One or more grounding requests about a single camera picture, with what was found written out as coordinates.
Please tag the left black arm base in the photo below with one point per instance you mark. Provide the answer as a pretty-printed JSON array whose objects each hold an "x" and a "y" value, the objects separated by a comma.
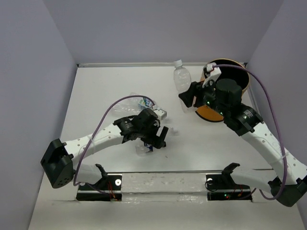
[{"x": 107, "y": 188}]

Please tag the clear bottle blue cap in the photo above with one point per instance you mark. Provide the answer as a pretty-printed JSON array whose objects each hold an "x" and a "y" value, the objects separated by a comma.
[{"x": 143, "y": 149}]

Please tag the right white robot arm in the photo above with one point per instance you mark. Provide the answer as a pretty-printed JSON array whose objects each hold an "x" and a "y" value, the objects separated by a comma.
[{"x": 287, "y": 178}]

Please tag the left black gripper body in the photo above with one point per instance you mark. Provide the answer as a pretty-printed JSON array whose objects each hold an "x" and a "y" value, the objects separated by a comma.
[{"x": 146, "y": 133}]

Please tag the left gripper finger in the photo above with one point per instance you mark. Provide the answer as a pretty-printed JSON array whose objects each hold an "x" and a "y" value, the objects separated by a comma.
[
  {"x": 163, "y": 133},
  {"x": 158, "y": 142}
]

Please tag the orange cylindrical bin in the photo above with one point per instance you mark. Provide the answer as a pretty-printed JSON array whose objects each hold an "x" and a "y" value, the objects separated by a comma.
[{"x": 241, "y": 77}]

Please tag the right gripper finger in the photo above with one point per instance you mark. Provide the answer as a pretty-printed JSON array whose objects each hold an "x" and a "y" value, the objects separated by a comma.
[
  {"x": 187, "y": 98},
  {"x": 193, "y": 89}
]

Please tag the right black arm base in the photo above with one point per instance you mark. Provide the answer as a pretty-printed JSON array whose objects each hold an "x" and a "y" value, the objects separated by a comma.
[{"x": 221, "y": 187}]

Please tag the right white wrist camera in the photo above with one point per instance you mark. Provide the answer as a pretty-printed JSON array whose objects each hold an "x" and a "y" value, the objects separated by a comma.
[{"x": 211, "y": 73}]

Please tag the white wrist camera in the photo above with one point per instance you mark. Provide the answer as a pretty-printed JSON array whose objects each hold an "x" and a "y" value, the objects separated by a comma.
[
  {"x": 161, "y": 114},
  {"x": 211, "y": 73}
]

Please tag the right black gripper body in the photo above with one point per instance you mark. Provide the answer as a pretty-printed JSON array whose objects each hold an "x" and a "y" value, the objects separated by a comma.
[{"x": 206, "y": 96}]

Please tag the labelled clear plastic bottle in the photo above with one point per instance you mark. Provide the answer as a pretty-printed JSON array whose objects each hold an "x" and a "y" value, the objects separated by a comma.
[{"x": 131, "y": 106}]

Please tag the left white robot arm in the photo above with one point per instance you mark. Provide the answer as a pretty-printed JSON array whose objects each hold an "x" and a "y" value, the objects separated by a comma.
[{"x": 62, "y": 161}]

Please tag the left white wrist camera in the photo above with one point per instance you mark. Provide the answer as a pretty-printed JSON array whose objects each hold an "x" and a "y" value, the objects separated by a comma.
[{"x": 161, "y": 114}]

